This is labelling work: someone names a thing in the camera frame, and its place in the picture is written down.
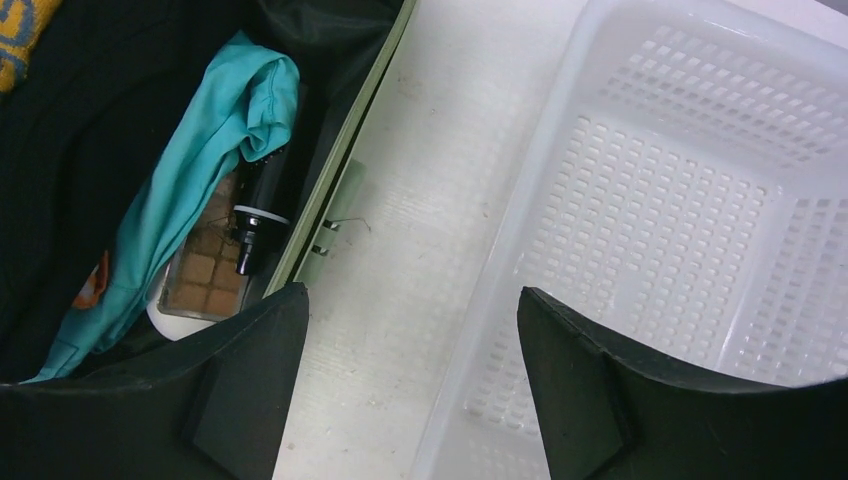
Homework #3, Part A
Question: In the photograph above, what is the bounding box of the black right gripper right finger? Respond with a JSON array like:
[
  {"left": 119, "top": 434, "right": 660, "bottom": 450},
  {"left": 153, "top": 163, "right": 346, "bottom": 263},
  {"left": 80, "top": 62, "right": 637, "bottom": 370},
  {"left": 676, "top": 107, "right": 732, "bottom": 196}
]
[{"left": 516, "top": 287, "right": 847, "bottom": 479}]

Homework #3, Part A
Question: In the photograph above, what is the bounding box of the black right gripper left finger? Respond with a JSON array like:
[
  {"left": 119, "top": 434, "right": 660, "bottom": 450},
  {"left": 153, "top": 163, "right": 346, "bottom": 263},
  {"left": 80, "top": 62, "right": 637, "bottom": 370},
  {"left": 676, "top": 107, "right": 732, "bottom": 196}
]
[{"left": 1, "top": 283, "right": 309, "bottom": 479}]

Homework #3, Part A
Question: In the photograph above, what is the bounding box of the white perforated plastic basket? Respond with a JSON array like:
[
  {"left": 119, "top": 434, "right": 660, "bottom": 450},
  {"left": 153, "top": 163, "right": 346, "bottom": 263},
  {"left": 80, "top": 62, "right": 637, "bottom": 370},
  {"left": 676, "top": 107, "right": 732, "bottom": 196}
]
[{"left": 411, "top": 1, "right": 847, "bottom": 479}]

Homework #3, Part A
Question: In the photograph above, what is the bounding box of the green hard-shell suitcase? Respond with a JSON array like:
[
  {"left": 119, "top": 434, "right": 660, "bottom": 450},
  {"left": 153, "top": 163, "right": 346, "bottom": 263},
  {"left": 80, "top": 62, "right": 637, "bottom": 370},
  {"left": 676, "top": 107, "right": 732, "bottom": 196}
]
[{"left": 0, "top": 0, "right": 420, "bottom": 386}]

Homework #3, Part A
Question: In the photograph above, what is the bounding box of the white brown cosmetic palette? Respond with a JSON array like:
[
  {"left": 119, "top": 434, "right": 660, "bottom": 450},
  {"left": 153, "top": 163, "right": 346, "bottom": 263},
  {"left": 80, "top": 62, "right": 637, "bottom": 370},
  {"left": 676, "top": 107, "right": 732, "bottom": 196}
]
[{"left": 146, "top": 173, "right": 247, "bottom": 340}]

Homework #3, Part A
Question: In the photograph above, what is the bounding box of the orange item in suitcase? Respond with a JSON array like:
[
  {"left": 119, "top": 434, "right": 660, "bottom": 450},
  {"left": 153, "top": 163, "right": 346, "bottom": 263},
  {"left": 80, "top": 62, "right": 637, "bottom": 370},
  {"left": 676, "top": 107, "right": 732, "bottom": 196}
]
[{"left": 71, "top": 251, "right": 110, "bottom": 310}]

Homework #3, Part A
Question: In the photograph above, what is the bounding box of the teal garment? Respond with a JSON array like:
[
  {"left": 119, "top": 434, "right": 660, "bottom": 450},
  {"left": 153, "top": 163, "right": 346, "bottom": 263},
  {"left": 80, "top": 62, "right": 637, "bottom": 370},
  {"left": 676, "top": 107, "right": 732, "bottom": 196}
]
[{"left": 24, "top": 31, "right": 300, "bottom": 383}]

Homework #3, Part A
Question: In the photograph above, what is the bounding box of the yellow folded hello towel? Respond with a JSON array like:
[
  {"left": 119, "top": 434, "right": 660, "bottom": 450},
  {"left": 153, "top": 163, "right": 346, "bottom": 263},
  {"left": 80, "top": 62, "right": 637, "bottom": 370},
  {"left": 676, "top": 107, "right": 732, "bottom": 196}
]
[{"left": 1, "top": 0, "right": 62, "bottom": 95}]

